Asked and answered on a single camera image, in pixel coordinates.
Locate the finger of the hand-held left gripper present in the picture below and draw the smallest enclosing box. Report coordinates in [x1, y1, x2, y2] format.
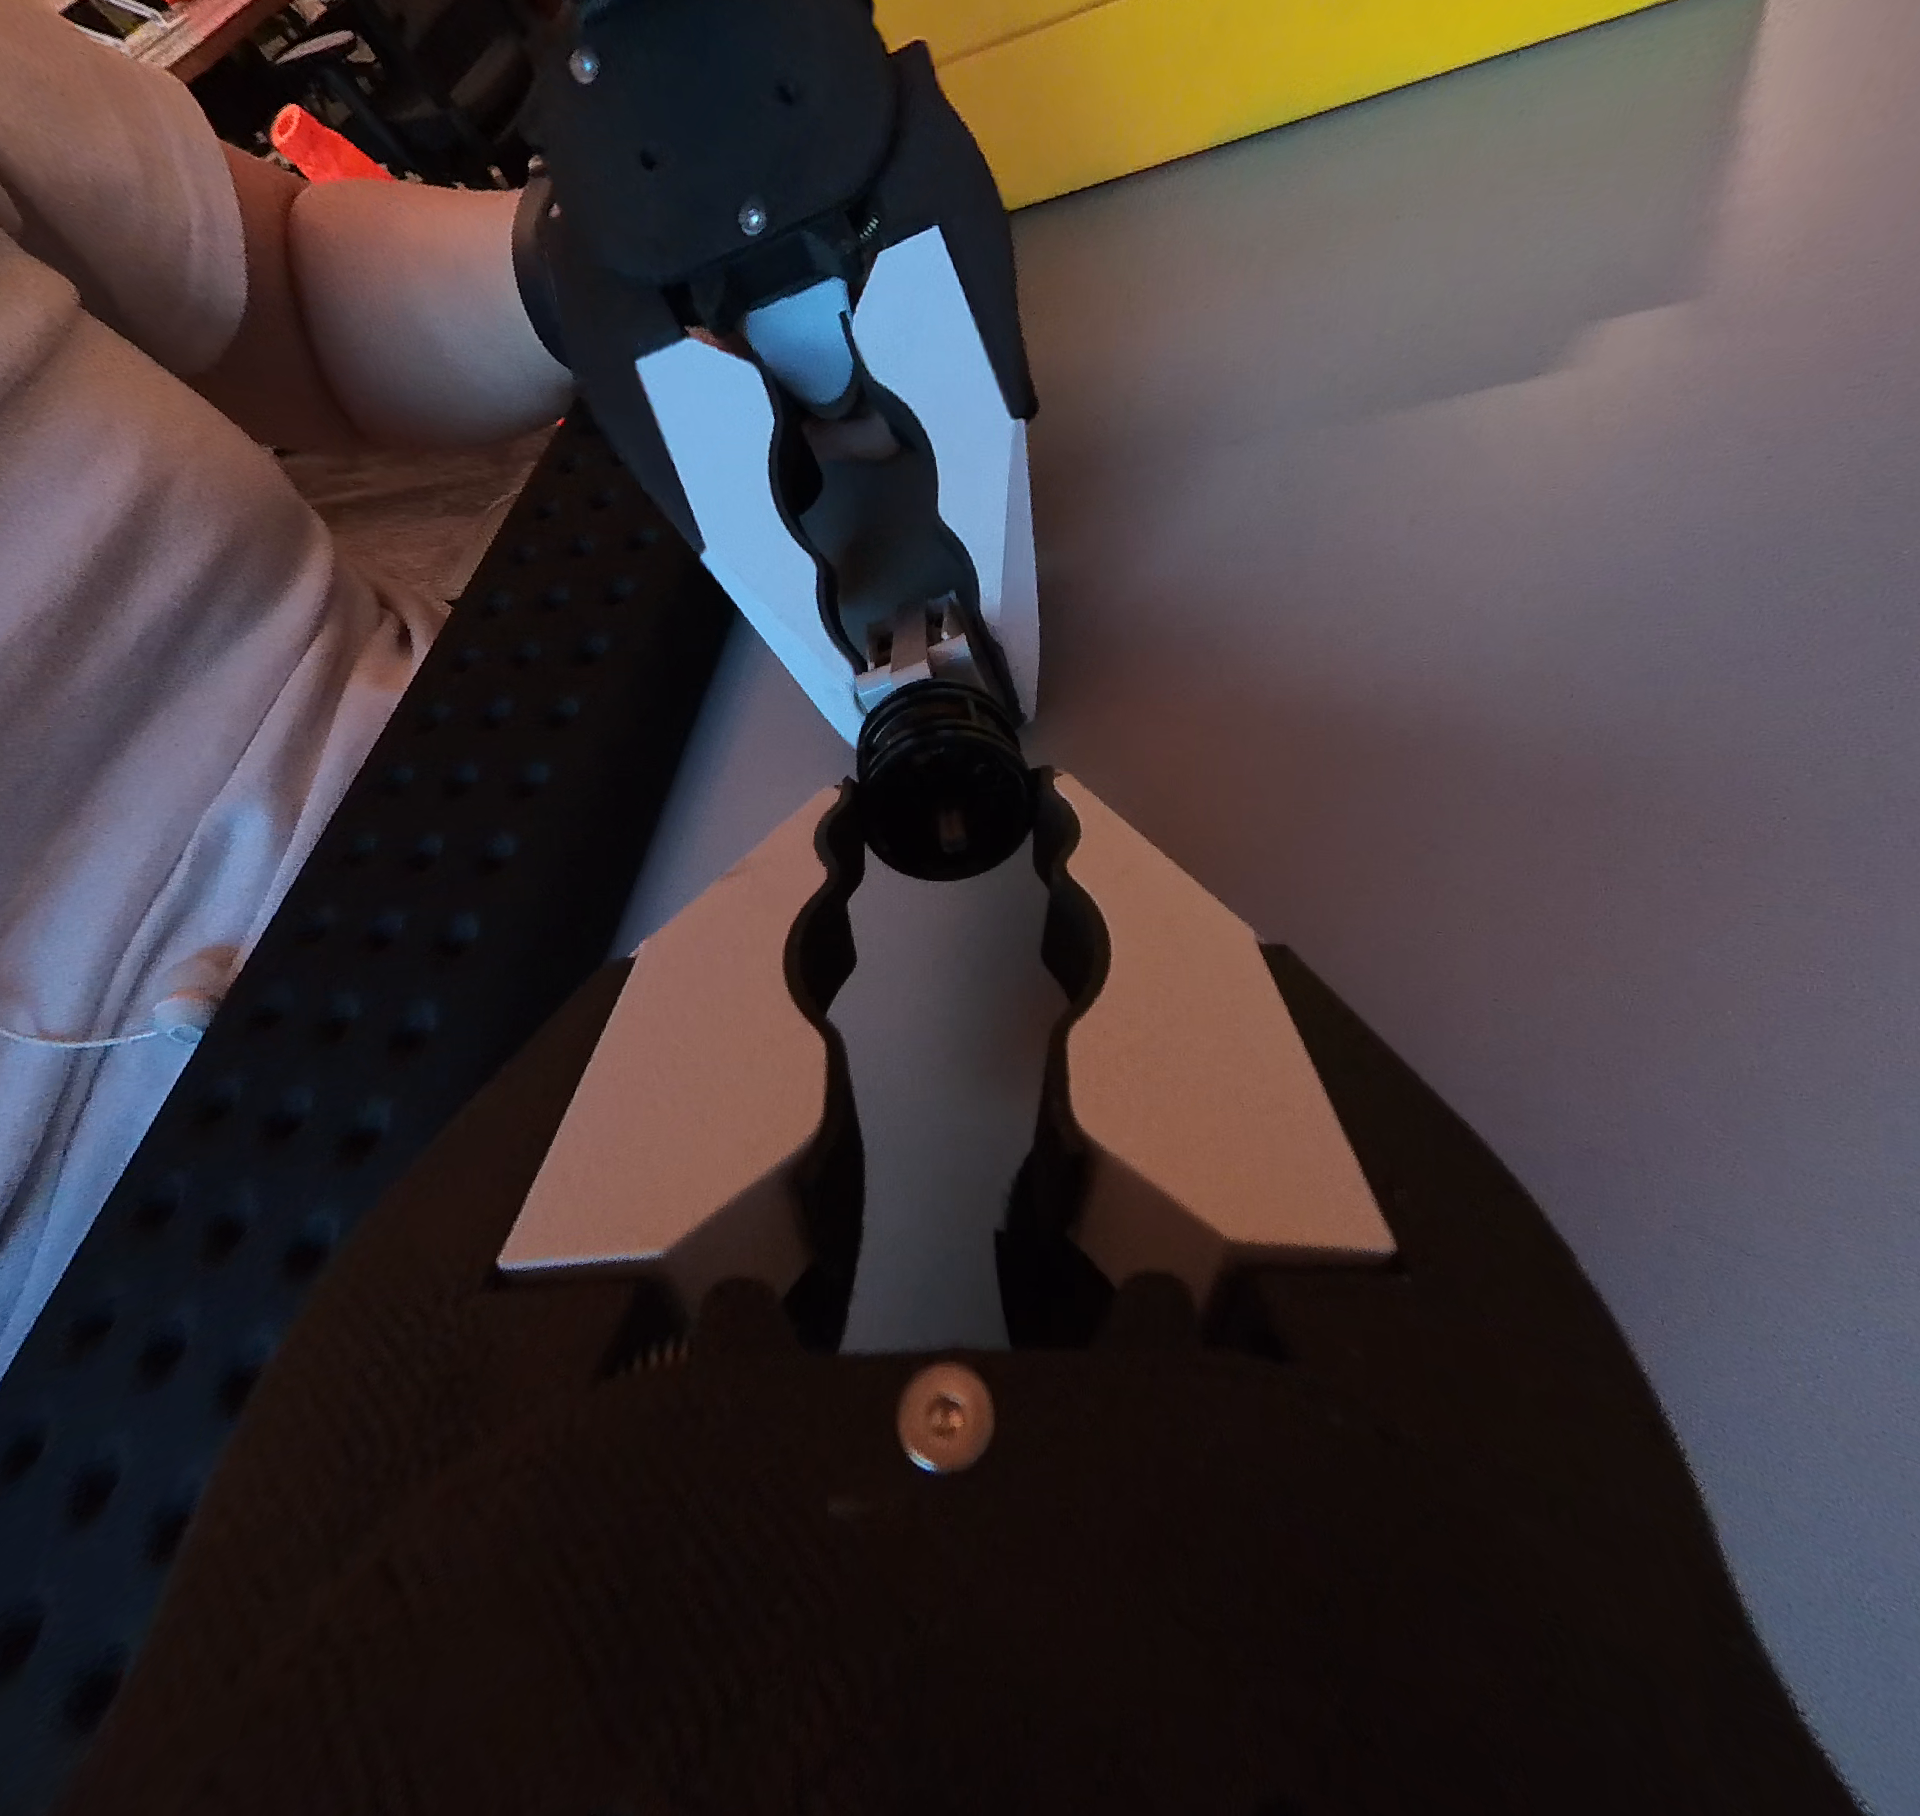
[634, 331, 891, 756]
[841, 228, 1044, 733]

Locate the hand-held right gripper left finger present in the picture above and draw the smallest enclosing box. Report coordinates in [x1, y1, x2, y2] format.
[496, 778, 872, 1316]

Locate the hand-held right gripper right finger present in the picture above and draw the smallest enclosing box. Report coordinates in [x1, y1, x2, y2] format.
[1027, 769, 1399, 1292]

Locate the grey toy brick assembly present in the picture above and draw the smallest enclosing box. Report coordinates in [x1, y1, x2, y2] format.
[857, 592, 1000, 707]

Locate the black toy wheel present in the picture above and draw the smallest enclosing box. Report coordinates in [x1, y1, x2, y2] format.
[851, 680, 1038, 885]

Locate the person's left forearm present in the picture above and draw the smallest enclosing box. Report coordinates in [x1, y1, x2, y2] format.
[225, 142, 580, 446]

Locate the grey desk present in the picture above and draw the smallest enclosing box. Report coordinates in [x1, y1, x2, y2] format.
[606, 0, 1920, 1816]

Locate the dark equipment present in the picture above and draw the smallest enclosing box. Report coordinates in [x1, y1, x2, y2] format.
[225, 0, 564, 191]

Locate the small orange object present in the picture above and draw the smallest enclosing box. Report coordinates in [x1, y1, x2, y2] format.
[268, 107, 399, 181]

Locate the wooden table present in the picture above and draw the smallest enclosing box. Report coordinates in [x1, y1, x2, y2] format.
[45, 0, 338, 86]

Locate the yellow box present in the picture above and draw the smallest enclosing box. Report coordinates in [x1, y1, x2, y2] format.
[829, 0, 1818, 213]

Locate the person in pink shirt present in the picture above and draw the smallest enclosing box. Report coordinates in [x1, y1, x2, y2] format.
[0, 0, 556, 1374]

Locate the black studded base plate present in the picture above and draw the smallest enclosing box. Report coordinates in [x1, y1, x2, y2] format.
[0, 397, 753, 1816]

